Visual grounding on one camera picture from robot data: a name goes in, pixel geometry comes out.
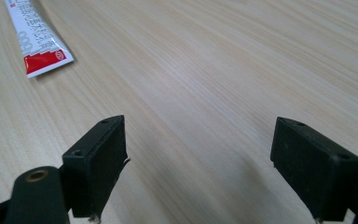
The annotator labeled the white and red ointment tube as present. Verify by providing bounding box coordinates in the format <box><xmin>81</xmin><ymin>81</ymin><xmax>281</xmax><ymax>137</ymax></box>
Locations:
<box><xmin>5</xmin><ymin>0</ymin><xmax>75</xmax><ymax>79</ymax></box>

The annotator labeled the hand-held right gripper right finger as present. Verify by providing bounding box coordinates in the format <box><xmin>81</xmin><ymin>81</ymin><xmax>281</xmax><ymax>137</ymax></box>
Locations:
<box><xmin>269</xmin><ymin>117</ymin><xmax>358</xmax><ymax>222</ymax></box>

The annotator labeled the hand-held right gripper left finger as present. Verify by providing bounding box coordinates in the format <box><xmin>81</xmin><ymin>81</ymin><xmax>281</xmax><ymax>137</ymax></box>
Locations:
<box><xmin>62</xmin><ymin>115</ymin><xmax>131</xmax><ymax>218</ymax></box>

